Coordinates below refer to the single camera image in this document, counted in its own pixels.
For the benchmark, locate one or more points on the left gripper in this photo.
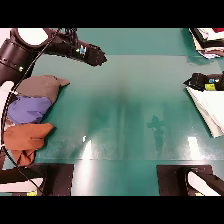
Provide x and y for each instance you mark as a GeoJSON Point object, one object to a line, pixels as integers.
{"type": "Point", "coordinates": [95, 56]}

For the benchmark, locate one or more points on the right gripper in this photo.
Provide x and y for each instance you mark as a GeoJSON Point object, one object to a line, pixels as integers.
{"type": "Point", "coordinates": [197, 81]}

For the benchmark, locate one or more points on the grey-brown garment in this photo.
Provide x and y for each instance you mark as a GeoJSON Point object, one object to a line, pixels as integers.
{"type": "Point", "coordinates": [41, 86]}

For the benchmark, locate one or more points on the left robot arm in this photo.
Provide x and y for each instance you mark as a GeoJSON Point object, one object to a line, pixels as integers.
{"type": "Point", "coordinates": [20, 56]}

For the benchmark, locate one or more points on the light blue garment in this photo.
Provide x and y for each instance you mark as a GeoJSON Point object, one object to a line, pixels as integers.
{"type": "Point", "coordinates": [210, 56]}

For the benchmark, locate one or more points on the brown garment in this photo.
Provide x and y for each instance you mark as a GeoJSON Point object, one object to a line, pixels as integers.
{"type": "Point", "coordinates": [216, 52]}

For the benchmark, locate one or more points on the black garment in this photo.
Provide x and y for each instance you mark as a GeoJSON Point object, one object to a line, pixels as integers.
{"type": "Point", "coordinates": [213, 43]}

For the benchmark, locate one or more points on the cream garment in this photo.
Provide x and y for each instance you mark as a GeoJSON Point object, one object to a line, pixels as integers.
{"type": "Point", "coordinates": [206, 33]}

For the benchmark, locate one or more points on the red garment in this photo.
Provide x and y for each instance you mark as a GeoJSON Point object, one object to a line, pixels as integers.
{"type": "Point", "coordinates": [219, 30]}

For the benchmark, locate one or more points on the purple garment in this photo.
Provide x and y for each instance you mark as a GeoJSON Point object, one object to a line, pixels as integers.
{"type": "Point", "coordinates": [28, 109]}

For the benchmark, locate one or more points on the orange-brown garment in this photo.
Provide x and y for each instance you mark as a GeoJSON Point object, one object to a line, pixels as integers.
{"type": "Point", "coordinates": [26, 136]}

